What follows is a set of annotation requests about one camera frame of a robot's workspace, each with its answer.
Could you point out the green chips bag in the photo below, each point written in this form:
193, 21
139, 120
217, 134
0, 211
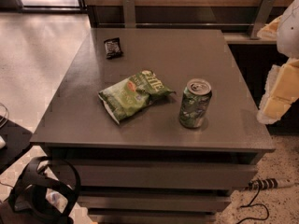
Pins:
127, 97

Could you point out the left metal bracket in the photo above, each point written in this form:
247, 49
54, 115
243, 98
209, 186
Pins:
129, 13

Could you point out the black rxbar chocolate wrapper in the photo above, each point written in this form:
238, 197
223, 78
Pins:
113, 48

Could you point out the black headset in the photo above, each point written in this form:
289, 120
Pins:
28, 200

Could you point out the right metal bracket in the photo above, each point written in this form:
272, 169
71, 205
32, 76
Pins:
260, 18

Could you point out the striped cable connector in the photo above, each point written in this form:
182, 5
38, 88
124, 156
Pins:
257, 186

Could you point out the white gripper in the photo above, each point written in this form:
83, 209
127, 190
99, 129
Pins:
290, 32

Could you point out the metal bracket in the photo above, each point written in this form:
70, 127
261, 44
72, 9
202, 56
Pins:
129, 13
260, 18

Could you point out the grey drawer cabinet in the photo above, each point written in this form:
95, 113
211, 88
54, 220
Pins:
150, 169

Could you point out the green soda can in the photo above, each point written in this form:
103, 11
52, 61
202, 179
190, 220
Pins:
195, 101

